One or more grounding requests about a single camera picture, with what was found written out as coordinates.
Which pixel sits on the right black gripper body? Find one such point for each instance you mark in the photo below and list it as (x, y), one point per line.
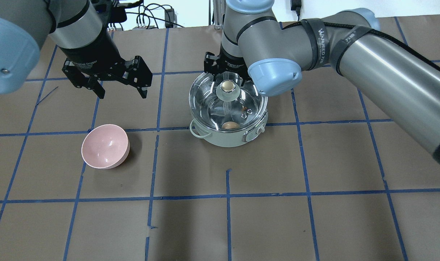
(230, 62)

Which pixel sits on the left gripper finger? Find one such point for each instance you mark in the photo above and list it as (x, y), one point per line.
(97, 88)
(142, 89)

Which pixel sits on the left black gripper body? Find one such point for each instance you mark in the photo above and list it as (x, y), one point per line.
(91, 52)

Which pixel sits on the glass pot lid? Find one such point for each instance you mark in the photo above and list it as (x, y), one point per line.
(214, 101)

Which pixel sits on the brown egg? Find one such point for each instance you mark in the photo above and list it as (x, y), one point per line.
(230, 125)

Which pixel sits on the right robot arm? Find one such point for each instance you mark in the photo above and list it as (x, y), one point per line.
(402, 83)

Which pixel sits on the mint green electric pot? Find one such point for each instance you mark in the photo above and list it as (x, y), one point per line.
(230, 138)

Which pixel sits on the pink bowl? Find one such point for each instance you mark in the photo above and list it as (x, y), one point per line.
(105, 147)

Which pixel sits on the black power adapter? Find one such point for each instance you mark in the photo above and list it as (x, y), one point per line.
(296, 5)

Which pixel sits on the aluminium frame post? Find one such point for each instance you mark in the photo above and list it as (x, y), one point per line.
(217, 10)

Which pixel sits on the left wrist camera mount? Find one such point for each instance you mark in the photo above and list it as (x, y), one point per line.
(113, 11)

